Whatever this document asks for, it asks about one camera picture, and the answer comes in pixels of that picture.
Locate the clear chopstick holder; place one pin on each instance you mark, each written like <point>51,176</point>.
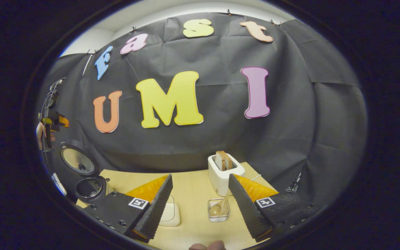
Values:
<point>219,219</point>

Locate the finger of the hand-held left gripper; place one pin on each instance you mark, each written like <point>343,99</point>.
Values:
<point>63,121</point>

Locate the white rice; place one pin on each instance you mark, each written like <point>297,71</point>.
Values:
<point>169,213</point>

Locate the wooden spoon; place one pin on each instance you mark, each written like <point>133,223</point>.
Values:
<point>217,210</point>

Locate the black backdrop cloth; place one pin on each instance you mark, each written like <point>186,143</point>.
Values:
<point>221,104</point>

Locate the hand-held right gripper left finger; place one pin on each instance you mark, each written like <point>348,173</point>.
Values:
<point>156,211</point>

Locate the white toaster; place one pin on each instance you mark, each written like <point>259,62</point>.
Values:
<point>221,180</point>

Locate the black steel rice cooker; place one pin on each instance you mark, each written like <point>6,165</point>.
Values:
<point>78,161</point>

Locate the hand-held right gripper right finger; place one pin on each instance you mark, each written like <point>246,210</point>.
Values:
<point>248,211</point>

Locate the clear rice container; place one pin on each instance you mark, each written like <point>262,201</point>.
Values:
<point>172,223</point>

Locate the bread slice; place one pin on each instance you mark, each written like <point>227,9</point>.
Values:
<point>223,160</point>

